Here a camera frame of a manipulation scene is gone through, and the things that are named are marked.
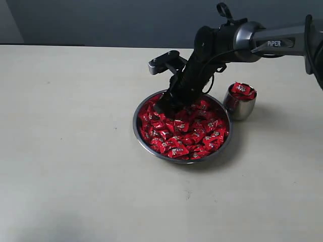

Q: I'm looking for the round steel bowl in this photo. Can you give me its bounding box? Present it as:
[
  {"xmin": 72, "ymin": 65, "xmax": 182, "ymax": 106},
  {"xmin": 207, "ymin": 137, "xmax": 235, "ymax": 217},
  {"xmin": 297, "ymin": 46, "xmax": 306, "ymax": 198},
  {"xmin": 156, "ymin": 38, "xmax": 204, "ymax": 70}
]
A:
[{"xmin": 133, "ymin": 91, "xmax": 232, "ymax": 164}]

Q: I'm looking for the black camera cable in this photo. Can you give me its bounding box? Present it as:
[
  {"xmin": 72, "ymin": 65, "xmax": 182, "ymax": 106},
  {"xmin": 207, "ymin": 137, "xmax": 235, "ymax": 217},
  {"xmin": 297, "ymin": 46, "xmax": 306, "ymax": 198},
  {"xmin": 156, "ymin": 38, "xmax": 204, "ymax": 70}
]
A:
[{"xmin": 196, "ymin": 2, "xmax": 316, "ymax": 94}]

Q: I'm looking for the small steel cup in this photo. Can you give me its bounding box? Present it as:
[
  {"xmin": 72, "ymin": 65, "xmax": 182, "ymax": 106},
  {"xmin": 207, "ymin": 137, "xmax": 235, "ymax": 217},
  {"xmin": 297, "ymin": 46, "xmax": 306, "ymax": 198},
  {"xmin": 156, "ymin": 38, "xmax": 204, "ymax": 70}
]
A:
[{"xmin": 223, "ymin": 83, "xmax": 256, "ymax": 121}]

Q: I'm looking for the red wrapped candy front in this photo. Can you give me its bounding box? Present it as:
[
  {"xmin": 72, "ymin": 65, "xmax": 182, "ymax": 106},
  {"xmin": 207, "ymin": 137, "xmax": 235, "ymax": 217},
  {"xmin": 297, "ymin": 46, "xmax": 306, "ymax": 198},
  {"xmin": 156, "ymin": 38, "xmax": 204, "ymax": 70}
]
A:
[{"xmin": 168, "ymin": 146, "xmax": 189, "ymax": 159}]

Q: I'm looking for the red candy atop cup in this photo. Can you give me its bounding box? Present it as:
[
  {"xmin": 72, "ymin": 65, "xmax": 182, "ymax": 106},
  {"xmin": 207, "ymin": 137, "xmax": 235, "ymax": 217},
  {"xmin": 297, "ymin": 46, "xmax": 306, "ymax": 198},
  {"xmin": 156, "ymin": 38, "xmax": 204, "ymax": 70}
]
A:
[{"xmin": 230, "ymin": 82, "xmax": 255, "ymax": 96}]

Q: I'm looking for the red candy inside cup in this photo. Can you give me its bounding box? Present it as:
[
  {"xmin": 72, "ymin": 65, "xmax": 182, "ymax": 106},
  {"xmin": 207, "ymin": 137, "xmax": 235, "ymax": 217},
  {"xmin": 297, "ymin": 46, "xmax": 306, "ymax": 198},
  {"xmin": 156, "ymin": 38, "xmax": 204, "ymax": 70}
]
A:
[{"xmin": 232, "ymin": 92, "xmax": 257, "ymax": 101}]

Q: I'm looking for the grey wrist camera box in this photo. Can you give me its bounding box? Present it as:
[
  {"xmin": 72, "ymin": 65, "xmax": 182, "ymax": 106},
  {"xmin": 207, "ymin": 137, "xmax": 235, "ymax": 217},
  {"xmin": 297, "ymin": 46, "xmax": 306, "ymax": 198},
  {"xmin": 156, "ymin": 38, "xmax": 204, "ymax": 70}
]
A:
[{"xmin": 148, "ymin": 50, "xmax": 180, "ymax": 75}]

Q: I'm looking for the red wrapped candy front-left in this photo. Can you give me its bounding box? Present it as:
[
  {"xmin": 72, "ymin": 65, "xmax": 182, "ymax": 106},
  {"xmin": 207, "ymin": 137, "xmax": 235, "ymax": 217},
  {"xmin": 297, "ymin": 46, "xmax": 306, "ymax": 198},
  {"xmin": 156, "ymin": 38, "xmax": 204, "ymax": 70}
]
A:
[{"xmin": 151, "ymin": 138, "xmax": 177, "ymax": 154}]

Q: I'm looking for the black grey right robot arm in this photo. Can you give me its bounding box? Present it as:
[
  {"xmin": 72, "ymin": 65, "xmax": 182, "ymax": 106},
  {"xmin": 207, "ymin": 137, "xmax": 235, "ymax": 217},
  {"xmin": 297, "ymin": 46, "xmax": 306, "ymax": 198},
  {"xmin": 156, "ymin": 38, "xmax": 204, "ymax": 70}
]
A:
[{"xmin": 149, "ymin": 15, "xmax": 322, "ymax": 117}]

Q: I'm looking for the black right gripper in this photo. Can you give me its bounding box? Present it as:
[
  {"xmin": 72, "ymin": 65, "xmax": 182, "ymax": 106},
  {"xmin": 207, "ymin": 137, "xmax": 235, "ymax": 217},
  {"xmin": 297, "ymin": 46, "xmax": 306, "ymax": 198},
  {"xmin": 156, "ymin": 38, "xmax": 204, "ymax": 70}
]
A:
[{"xmin": 153, "ymin": 51, "xmax": 226, "ymax": 120}]

